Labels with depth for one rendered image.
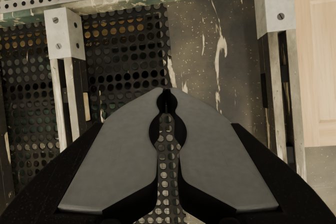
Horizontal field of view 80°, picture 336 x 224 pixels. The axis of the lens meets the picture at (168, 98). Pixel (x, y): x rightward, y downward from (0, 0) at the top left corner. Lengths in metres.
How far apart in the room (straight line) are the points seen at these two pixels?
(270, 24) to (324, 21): 0.15
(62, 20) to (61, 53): 0.08
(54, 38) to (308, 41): 0.63
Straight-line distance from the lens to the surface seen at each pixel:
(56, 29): 0.61
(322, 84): 0.62
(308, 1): 0.63
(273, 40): 0.52
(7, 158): 0.80
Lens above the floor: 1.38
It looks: 31 degrees down
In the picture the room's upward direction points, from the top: 179 degrees clockwise
